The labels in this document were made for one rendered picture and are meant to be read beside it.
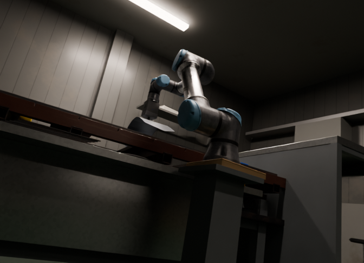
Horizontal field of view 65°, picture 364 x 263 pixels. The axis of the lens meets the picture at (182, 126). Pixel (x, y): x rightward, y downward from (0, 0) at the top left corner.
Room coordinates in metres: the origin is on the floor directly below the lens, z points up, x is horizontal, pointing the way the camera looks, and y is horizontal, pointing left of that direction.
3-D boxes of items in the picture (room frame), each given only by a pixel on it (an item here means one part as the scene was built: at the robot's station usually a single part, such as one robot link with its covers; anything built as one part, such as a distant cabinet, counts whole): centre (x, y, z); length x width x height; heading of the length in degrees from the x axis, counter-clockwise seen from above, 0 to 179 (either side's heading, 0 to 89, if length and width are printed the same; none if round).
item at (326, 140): (2.16, -0.83, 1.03); 1.30 x 0.60 x 0.04; 25
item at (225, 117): (1.13, -0.18, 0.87); 0.13 x 0.12 x 0.14; 113
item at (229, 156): (1.13, -0.18, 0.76); 0.15 x 0.15 x 0.10
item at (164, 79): (1.66, 0.16, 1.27); 0.11 x 0.11 x 0.08; 23
